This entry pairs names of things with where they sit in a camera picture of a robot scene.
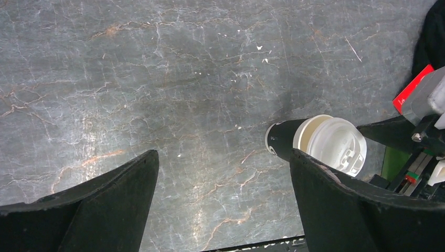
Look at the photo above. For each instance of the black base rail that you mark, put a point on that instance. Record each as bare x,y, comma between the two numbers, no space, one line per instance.
286,244

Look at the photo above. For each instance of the black cloth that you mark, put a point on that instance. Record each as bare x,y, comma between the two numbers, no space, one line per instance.
429,49

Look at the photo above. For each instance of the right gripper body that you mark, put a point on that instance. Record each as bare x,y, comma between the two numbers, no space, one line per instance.
425,164

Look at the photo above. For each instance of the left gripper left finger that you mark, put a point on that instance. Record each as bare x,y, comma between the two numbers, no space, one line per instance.
106,213

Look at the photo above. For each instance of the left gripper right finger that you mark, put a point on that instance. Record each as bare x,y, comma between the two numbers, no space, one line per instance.
341,213

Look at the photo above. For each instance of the green box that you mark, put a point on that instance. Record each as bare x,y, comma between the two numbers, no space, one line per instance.
393,162

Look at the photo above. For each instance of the white cup lid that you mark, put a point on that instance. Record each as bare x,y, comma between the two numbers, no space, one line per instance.
337,143

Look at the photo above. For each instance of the black paper coffee cup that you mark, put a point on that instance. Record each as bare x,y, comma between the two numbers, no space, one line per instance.
283,136

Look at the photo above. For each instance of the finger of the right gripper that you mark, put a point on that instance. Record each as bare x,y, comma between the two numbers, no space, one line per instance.
395,133

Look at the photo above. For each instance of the red tag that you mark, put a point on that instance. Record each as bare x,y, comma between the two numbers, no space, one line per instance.
401,98

